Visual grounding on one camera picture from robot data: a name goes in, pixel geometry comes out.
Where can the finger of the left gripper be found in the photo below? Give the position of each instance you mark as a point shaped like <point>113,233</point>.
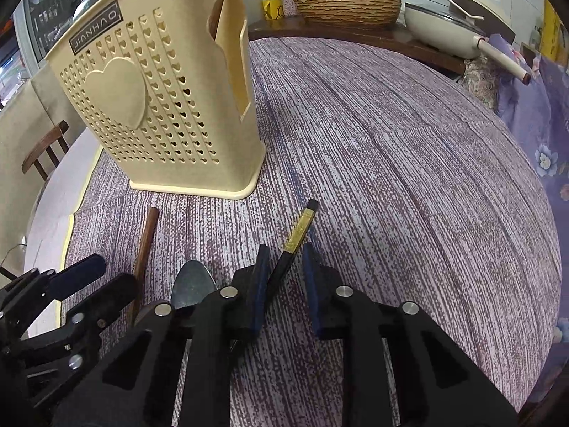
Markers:
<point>102,308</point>
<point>74,278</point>

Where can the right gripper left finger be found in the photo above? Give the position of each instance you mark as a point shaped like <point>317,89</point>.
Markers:
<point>173,367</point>

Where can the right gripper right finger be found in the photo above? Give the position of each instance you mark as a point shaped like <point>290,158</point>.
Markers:
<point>400,368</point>

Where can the black gold-banded chopstick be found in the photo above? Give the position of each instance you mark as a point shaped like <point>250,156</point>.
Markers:
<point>291,248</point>

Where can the small steel spoon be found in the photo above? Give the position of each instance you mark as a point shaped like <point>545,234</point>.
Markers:
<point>142,313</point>

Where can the large steel spoon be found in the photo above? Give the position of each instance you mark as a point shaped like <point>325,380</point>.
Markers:
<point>192,284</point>

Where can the brown wooden chopstick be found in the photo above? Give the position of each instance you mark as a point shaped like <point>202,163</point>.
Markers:
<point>142,260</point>

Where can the wooden chair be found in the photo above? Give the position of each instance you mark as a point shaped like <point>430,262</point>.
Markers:
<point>55,136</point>

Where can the purple striped tablecloth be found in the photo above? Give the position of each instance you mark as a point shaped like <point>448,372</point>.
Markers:
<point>423,195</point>

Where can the beige plastic utensil holder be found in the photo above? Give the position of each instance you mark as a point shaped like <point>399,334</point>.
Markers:
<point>166,87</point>

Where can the purple floral cloth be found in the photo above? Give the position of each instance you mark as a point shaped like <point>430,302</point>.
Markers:
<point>537,116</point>

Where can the yellow mug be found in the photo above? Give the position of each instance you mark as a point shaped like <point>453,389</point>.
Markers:
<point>272,9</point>

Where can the dark wooden counter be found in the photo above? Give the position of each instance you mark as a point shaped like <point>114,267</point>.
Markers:
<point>396,38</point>

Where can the cream frying pan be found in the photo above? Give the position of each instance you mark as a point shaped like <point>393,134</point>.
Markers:
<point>463,30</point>

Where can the woven pattern basin sink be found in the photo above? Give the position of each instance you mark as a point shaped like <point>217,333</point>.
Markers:
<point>350,13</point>

